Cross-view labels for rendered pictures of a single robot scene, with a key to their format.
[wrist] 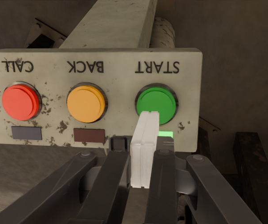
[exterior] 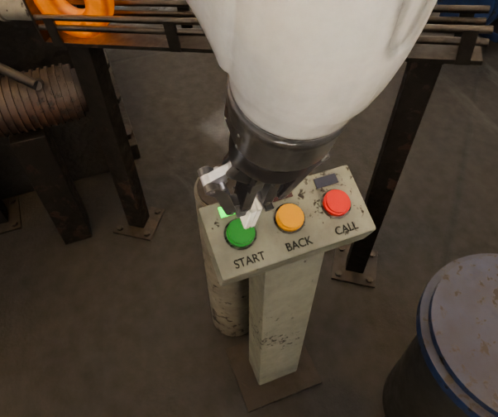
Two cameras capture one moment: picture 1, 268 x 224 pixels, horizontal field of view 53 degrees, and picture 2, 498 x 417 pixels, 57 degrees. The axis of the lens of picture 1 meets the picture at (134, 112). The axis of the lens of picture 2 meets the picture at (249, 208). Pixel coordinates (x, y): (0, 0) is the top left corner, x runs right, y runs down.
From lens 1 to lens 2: 36 cm
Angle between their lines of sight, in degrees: 6
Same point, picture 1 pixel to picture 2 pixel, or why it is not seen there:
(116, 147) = (269, 204)
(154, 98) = (244, 237)
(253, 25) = (128, 365)
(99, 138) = not seen: hidden behind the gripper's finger
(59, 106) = (308, 209)
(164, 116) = (232, 227)
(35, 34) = (368, 270)
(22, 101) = (334, 204)
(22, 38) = (382, 260)
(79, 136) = not seen: hidden behind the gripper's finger
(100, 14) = (302, 297)
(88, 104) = (288, 218)
